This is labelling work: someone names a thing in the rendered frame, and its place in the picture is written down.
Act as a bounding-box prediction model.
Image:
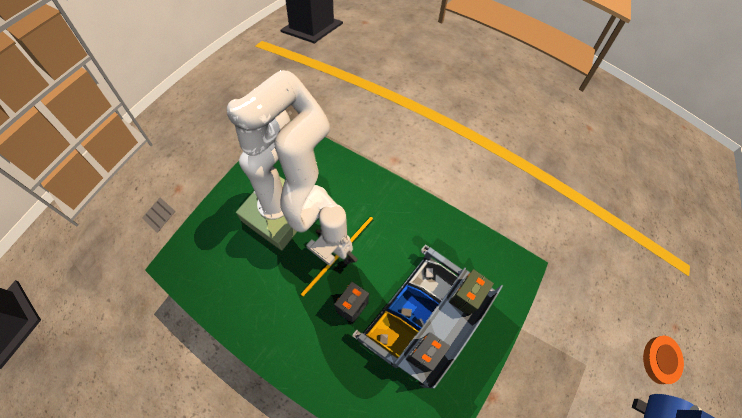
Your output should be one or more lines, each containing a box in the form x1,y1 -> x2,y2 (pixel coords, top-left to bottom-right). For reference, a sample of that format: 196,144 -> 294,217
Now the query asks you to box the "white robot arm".
227,71 -> 349,266

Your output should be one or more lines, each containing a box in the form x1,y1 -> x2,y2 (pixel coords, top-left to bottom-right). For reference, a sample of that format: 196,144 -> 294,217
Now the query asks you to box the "yellow open bin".
367,311 -> 419,358

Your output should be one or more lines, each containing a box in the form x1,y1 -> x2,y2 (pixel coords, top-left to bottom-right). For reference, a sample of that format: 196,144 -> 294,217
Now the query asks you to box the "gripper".
315,229 -> 358,266

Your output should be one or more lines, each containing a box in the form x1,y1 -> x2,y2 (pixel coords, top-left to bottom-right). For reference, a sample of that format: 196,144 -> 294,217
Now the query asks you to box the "yellow bar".
301,217 -> 373,297

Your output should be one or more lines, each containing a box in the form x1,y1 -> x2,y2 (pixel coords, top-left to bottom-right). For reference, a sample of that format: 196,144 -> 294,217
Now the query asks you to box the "blue open bin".
387,285 -> 439,331

